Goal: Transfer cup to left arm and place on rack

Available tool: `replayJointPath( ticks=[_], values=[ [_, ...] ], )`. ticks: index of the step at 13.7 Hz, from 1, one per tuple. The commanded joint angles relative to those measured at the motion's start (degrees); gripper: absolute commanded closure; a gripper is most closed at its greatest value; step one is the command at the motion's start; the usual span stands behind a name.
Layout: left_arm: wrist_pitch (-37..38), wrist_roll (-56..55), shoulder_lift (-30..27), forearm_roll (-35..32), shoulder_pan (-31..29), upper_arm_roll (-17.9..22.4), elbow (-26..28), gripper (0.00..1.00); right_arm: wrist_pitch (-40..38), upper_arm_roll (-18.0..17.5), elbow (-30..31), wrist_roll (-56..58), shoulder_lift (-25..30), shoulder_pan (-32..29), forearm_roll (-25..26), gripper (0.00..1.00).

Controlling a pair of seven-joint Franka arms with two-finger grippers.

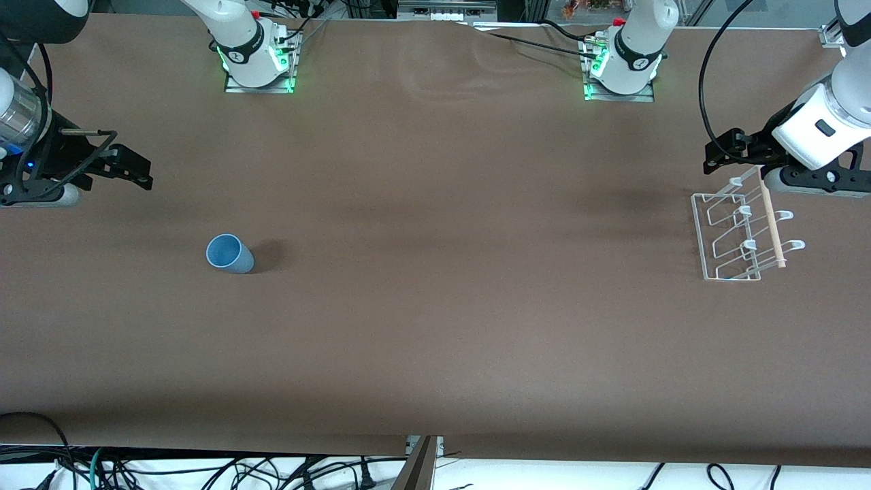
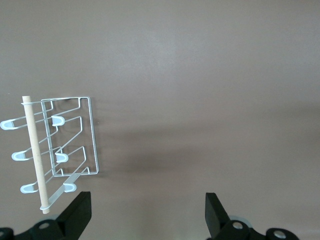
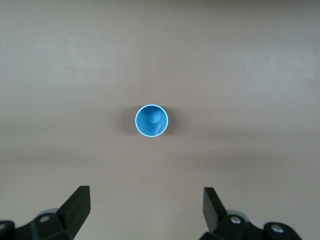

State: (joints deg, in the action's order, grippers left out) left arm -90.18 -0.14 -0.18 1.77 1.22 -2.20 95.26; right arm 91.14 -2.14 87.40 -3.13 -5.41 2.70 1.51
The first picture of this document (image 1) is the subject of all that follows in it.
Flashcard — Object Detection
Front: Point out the teal cable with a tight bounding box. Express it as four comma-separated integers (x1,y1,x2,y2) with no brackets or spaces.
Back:
88,447,110,490

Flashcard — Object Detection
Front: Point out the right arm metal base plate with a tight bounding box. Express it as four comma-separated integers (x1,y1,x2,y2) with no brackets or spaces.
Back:
225,31,298,95

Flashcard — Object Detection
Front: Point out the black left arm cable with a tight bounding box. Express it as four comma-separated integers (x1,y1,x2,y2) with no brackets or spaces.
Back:
699,0,756,164

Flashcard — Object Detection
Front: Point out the white wire cup rack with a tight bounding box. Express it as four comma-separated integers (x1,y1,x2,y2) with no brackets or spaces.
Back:
691,165,806,282

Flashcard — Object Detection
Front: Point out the grey power strip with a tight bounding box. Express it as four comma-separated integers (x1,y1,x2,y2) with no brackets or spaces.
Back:
397,0,499,22

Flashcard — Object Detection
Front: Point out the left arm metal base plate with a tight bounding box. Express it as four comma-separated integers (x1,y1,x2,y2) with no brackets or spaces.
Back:
583,37,656,103

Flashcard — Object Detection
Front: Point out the blue plastic cup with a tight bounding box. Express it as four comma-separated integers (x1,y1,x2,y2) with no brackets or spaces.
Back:
206,233,255,275

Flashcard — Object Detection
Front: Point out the large table cover sheet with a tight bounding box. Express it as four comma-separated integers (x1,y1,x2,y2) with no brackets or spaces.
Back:
0,14,871,469

